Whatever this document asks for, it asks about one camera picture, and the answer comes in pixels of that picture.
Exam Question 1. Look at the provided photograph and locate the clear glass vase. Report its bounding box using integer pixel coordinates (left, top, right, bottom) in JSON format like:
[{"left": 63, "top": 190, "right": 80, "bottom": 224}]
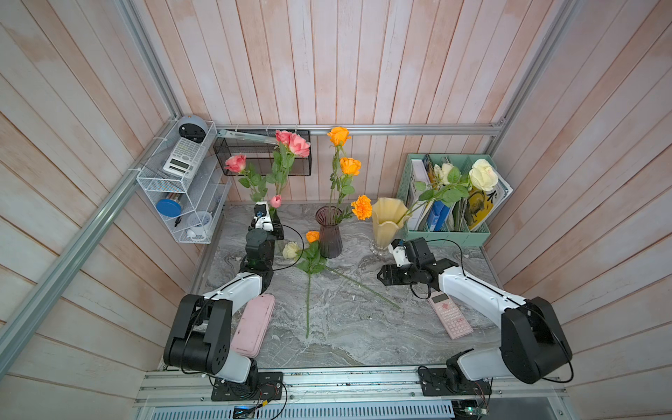
[{"left": 264, "top": 231, "right": 278, "bottom": 253}]

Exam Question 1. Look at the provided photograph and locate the black wire basket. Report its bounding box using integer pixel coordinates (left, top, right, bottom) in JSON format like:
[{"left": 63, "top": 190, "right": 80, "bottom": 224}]
[{"left": 212, "top": 129, "right": 313, "bottom": 178}]

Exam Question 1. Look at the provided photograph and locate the pink pencil case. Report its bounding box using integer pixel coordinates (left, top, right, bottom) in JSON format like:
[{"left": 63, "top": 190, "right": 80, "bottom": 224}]
[{"left": 231, "top": 294, "right": 276, "bottom": 359}]

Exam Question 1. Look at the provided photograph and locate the large orange rose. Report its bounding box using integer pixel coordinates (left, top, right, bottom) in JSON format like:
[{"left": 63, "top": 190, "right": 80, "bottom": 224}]
[{"left": 336, "top": 157, "right": 362, "bottom": 206}]

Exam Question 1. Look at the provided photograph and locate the round black white device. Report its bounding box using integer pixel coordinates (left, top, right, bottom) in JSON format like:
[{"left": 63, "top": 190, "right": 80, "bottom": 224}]
[{"left": 178, "top": 115, "right": 208, "bottom": 144}]

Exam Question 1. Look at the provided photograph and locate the white calculator on shelf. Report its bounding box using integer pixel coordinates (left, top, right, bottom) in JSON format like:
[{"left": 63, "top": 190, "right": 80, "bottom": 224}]
[{"left": 162, "top": 138, "right": 207, "bottom": 179}]

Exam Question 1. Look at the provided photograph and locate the pink tulip flower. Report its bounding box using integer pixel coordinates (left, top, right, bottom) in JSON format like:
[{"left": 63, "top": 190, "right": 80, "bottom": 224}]
[{"left": 269, "top": 194, "right": 283, "bottom": 221}]

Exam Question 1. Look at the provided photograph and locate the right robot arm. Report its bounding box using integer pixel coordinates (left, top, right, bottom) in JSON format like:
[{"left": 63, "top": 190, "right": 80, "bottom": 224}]
[{"left": 377, "top": 258, "right": 573, "bottom": 384}]

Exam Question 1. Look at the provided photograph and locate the white wire shelf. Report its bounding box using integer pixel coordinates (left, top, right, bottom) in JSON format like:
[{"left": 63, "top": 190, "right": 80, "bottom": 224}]
[{"left": 136, "top": 119, "right": 230, "bottom": 244}]

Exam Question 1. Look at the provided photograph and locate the purple glass vase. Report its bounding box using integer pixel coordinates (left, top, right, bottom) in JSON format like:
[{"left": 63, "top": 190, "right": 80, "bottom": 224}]
[{"left": 315, "top": 206, "right": 343, "bottom": 259}]

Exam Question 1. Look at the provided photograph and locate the cream white rose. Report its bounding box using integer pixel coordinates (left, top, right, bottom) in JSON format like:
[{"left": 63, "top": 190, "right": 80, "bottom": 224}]
[{"left": 442, "top": 159, "right": 499, "bottom": 203}]

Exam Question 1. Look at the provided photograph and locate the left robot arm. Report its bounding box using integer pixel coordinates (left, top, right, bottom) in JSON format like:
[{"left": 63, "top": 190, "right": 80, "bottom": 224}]
[{"left": 163, "top": 201, "right": 279, "bottom": 383}]

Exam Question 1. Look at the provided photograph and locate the small orange rose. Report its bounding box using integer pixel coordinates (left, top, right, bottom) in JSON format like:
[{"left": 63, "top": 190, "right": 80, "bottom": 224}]
[{"left": 297, "top": 231, "right": 327, "bottom": 338}]

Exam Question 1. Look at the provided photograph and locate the white cup on shelf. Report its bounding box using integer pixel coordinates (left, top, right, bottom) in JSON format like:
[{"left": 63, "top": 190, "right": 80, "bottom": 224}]
[{"left": 187, "top": 211, "right": 213, "bottom": 241}]

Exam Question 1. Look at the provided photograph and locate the green file organizer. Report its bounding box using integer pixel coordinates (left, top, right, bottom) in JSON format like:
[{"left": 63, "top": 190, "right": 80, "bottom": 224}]
[{"left": 397, "top": 153, "right": 496, "bottom": 248}]

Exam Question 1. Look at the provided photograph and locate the white book in organizer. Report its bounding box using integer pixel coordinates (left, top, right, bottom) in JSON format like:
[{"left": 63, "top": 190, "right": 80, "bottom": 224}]
[{"left": 407, "top": 159, "right": 431, "bottom": 231}]

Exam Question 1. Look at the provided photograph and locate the blue lid jar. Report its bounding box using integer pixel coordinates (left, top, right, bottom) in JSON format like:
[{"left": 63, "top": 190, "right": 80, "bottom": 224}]
[{"left": 156, "top": 192, "right": 183, "bottom": 218}]

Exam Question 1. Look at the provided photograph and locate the pink rose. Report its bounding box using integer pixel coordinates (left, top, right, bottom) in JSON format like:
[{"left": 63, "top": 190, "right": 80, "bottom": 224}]
[
  {"left": 267, "top": 132, "right": 311, "bottom": 196},
  {"left": 275, "top": 131, "right": 293, "bottom": 150}
]

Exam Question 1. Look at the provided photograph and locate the yellow glass vase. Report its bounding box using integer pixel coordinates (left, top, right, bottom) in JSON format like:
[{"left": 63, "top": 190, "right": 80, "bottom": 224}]
[{"left": 370, "top": 197, "right": 410, "bottom": 256}]

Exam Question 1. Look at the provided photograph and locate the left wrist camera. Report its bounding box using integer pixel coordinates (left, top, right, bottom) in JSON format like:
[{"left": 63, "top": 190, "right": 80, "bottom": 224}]
[{"left": 251, "top": 201, "right": 274, "bottom": 232}]

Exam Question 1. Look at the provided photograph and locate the pink rose flower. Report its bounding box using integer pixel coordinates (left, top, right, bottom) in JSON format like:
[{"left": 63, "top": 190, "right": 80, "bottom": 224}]
[{"left": 225, "top": 154, "right": 269, "bottom": 204}]

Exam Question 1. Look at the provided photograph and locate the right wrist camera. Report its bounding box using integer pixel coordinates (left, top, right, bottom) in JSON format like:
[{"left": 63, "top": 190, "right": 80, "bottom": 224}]
[{"left": 388, "top": 238, "right": 436, "bottom": 268}]

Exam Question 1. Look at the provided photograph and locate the yellow magazine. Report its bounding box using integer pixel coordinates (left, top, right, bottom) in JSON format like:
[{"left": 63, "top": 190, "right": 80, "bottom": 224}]
[{"left": 465, "top": 170, "right": 514, "bottom": 232}]

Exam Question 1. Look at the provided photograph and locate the pink calculator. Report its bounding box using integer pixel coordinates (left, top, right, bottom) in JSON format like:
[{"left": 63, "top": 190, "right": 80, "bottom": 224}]
[{"left": 428, "top": 292, "right": 474, "bottom": 340}]

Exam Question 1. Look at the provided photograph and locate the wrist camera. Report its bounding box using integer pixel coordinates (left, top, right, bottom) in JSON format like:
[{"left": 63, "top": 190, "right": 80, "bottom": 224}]
[
  {"left": 388, "top": 238, "right": 436, "bottom": 268},
  {"left": 251, "top": 201, "right": 274, "bottom": 232}
]

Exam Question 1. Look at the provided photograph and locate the orange marigold flower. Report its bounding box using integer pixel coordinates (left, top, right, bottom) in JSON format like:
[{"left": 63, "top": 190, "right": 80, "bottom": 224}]
[{"left": 335, "top": 195, "right": 373, "bottom": 224}]

